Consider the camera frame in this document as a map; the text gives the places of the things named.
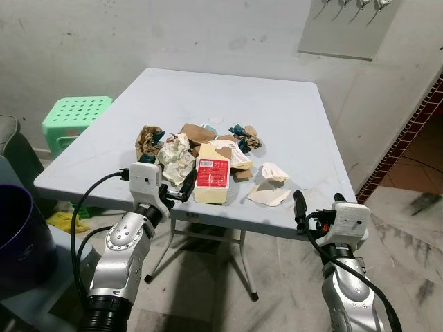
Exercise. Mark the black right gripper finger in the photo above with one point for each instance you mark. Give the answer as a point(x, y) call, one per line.
point(340, 198)
point(300, 207)

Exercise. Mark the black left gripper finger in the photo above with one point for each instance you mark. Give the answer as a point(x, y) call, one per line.
point(147, 160)
point(189, 185)

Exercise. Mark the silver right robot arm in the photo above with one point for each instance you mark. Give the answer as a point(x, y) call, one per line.
point(349, 290)

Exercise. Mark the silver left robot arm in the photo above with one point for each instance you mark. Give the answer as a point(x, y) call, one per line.
point(121, 256)

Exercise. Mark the purple plastic rubbish bin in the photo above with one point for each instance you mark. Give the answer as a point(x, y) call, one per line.
point(21, 235)

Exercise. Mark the crumpled brown paper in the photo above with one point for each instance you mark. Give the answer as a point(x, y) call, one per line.
point(147, 142)

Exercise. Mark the red and cream carton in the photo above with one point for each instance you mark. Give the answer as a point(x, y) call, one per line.
point(212, 176)

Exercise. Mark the crumpled white printed wrapper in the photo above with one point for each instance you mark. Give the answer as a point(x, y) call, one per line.
point(173, 160)

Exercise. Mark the brown cardboard box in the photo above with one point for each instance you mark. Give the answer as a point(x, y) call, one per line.
point(197, 133)

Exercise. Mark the small brown cardboard piece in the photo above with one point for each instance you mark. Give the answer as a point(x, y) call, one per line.
point(242, 174)

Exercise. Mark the crumpled teal wrapper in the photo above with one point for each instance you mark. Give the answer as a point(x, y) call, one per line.
point(243, 135)

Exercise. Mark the green plastic stool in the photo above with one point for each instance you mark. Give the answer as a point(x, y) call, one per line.
point(75, 114)

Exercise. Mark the light blue folding table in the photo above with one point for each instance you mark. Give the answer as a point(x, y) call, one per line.
point(291, 117)

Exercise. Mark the yellow plastic bag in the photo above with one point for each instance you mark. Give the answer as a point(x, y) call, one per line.
point(66, 221)

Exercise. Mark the grey-green leather sofa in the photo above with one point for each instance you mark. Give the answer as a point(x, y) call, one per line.
point(17, 152)

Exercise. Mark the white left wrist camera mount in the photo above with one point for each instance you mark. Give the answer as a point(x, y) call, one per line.
point(146, 181)

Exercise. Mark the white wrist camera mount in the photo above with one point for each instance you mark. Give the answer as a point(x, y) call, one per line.
point(351, 221)
point(146, 181)

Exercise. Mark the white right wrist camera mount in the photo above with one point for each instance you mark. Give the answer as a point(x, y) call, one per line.
point(351, 221)

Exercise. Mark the grey wall panel with hooks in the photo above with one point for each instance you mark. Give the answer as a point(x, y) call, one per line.
point(342, 31)

